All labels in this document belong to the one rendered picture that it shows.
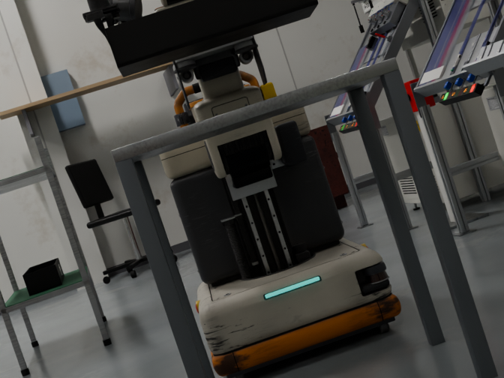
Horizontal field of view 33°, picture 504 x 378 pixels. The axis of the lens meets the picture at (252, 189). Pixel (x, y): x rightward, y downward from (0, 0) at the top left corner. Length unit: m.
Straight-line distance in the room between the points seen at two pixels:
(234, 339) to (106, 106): 5.54
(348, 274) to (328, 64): 5.86
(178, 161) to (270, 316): 0.66
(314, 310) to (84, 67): 5.68
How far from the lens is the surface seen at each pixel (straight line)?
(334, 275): 2.69
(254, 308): 2.67
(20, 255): 8.00
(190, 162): 2.96
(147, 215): 1.96
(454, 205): 4.12
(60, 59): 8.09
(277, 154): 2.70
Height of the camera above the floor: 0.70
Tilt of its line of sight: 2 degrees down
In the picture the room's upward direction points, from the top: 18 degrees counter-clockwise
